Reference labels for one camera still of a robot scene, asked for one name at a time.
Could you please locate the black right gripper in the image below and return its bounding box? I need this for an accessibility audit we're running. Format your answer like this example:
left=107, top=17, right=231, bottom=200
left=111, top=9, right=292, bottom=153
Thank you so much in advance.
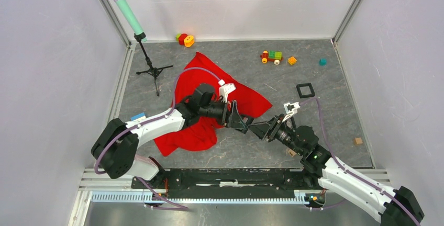
left=247, top=114, right=304, bottom=155

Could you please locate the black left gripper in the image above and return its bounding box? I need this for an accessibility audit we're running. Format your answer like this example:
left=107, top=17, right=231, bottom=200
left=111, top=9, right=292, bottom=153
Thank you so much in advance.
left=199, top=98, right=247, bottom=130

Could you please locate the red garment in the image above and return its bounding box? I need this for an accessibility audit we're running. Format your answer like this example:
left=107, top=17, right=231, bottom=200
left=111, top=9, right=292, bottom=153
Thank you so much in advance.
left=154, top=52, right=272, bottom=156

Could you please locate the black square frame box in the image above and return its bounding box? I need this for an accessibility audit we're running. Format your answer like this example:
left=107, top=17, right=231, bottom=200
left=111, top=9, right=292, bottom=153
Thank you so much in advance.
left=240, top=116, right=254, bottom=134

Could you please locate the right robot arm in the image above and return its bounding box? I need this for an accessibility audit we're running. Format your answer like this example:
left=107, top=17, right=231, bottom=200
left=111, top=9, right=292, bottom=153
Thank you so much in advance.
left=248, top=115, right=425, bottom=225

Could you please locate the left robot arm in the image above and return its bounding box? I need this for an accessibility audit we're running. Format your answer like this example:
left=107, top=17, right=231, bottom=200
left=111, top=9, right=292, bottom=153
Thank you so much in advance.
left=91, top=83, right=253, bottom=188

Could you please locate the wooden letter cube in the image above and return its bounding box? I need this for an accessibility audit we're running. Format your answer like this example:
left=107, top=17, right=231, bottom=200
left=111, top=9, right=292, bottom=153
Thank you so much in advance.
left=286, top=149, right=297, bottom=157

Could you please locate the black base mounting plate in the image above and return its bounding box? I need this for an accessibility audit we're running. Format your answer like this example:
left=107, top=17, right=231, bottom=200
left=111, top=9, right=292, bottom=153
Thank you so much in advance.
left=131, top=168, right=326, bottom=198

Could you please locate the colourful toy train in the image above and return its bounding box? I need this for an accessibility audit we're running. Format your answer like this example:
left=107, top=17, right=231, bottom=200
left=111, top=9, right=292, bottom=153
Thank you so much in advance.
left=260, top=51, right=283, bottom=65

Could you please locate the orange lego brick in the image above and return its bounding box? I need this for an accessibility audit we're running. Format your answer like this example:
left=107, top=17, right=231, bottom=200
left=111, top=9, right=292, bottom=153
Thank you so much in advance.
left=287, top=56, right=297, bottom=65

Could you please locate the teal small cube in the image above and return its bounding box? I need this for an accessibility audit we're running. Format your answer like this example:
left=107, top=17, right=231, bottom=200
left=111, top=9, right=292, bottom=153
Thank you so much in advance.
left=319, top=58, right=327, bottom=66

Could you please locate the orange toy block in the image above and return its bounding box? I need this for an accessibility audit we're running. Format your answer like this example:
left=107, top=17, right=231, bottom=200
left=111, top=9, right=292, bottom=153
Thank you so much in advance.
left=184, top=35, right=195, bottom=48

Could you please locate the white and blue block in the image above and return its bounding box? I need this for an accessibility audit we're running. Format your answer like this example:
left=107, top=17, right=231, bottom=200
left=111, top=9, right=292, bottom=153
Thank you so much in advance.
left=130, top=112, right=146, bottom=121

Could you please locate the black tripod stand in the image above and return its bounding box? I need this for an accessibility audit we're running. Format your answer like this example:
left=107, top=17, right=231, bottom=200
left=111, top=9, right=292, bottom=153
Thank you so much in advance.
left=134, top=32, right=173, bottom=97

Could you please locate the small wooden cube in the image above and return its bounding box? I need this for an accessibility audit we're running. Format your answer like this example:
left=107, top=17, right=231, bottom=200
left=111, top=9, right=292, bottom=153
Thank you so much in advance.
left=353, top=138, right=364, bottom=145

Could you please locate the red toy block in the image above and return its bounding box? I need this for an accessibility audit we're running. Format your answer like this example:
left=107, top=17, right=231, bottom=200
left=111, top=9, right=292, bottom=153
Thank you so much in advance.
left=178, top=33, right=188, bottom=46

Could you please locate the green toy block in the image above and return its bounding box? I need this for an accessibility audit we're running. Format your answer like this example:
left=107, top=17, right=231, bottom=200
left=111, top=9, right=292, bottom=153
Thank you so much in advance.
left=175, top=33, right=182, bottom=42

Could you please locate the mint green microphone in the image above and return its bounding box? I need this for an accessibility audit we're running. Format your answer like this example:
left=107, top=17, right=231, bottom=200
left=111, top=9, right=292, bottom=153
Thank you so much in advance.
left=113, top=0, right=147, bottom=42

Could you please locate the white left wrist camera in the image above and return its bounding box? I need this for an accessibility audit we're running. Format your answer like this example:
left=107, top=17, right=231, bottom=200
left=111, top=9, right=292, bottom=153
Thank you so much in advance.
left=219, top=83, right=236, bottom=103

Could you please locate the slotted cable duct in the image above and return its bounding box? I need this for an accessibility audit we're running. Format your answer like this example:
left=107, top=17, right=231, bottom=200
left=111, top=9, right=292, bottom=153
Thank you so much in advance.
left=91, top=191, right=309, bottom=205

